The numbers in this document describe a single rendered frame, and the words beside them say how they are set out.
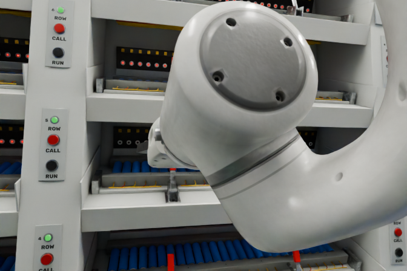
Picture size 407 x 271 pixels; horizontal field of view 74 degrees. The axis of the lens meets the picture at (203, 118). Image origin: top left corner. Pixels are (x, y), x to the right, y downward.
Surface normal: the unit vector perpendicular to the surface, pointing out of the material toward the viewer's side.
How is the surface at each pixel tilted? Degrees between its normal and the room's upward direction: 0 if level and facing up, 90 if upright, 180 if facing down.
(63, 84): 90
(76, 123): 90
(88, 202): 18
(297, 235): 116
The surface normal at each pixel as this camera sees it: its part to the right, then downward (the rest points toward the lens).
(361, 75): -0.98, -0.03
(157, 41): 0.22, -0.07
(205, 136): -0.48, 0.80
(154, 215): 0.20, 0.23
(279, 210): -0.55, -0.13
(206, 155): -0.59, 0.55
